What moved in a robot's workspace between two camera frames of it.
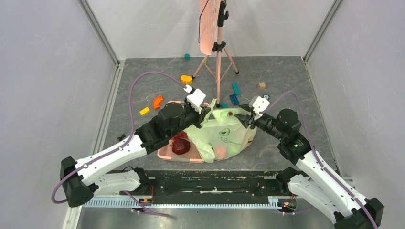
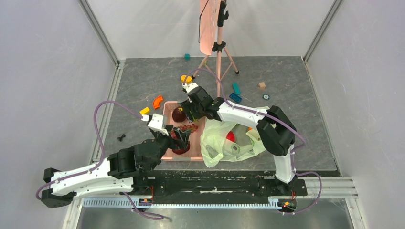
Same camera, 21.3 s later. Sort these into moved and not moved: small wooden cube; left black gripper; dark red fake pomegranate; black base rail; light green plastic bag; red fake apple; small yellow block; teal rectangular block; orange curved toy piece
Moved: red fake apple; left black gripper; light green plastic bag
Not moved: small wooden cube; teal rectangular block; orange curved toy piece; dark red fake pomegranate; black base rail; small yellow block
